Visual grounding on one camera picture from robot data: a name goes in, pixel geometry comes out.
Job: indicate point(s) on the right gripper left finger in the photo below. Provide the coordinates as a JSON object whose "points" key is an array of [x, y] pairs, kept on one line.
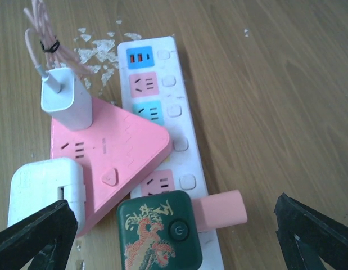
{"points": [[44, 239]]}

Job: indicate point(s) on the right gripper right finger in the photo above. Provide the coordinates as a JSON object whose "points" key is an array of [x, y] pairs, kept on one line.
{"points": [[308, 238]]}

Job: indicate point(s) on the small white usb charger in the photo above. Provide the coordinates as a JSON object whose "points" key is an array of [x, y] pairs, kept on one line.
{"points": [[65, 99]]}

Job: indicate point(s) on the white power strip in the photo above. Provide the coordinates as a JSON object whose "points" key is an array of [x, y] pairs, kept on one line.
{"points": [[152, 87]]}

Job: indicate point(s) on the pink plug adapter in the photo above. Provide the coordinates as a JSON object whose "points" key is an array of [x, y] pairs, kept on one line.
{"points": [[219, 211]]}

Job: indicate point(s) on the pink triangular socket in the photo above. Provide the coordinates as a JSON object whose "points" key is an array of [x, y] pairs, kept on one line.
{"points": [[117, 152]]}

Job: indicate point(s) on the green dragon cube socket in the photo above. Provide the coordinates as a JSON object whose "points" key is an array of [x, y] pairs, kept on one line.
{"points": [[159, 232]]}

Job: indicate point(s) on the white folding charger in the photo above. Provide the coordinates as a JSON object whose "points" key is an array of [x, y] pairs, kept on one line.
{"points": [[37, 185]]}

